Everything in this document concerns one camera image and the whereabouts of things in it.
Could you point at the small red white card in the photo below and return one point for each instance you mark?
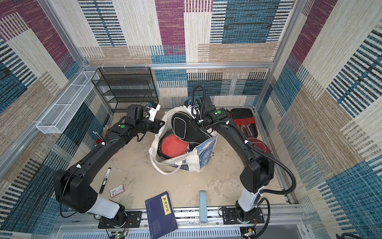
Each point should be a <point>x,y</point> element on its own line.
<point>117,190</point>

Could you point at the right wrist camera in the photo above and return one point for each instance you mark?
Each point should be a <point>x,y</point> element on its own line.
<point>190,107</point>

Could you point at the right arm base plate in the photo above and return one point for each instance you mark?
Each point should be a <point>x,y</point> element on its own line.
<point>233,216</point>

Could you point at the maroon paddle cover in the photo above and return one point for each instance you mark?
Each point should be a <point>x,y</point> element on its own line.
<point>261,145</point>

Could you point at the white canvas tote bag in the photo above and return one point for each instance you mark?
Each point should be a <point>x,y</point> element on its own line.
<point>194,161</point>

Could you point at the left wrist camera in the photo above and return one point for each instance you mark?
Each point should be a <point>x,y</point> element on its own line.
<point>153,108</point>

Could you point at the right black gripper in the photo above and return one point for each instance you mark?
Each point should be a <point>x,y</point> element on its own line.
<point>197,120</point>

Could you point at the black red mesh case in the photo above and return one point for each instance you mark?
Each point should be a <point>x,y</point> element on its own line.
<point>244,119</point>

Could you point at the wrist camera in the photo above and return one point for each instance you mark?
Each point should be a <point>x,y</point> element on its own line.
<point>190,107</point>
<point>153,108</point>

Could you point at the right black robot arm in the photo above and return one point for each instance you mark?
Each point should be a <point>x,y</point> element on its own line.
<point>258,168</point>

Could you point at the light blue eraser block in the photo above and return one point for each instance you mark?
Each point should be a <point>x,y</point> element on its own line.
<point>203,208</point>

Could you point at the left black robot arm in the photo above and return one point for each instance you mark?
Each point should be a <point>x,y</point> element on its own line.
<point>73,186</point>

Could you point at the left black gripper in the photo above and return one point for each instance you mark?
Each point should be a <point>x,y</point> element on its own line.
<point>158,124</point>

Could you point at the black wire mesh shelf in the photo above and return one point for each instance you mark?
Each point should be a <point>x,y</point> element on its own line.
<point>121,87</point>

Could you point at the black paddle cover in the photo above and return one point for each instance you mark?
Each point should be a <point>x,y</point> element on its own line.
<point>185,129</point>

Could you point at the red ping pong paddle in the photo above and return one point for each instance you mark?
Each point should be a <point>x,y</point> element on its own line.
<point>170,146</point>

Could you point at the red pencil cup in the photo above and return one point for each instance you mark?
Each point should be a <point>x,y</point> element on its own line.
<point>100,137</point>

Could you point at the white wire mesh basket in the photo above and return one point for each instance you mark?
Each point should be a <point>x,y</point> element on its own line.
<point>58,117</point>

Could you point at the black marker pen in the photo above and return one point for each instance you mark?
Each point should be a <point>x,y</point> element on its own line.
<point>105,180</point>

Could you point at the dark blue book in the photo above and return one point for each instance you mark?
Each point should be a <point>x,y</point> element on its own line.
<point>160,215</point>

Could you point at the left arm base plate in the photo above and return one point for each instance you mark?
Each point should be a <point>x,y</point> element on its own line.
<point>128,219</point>

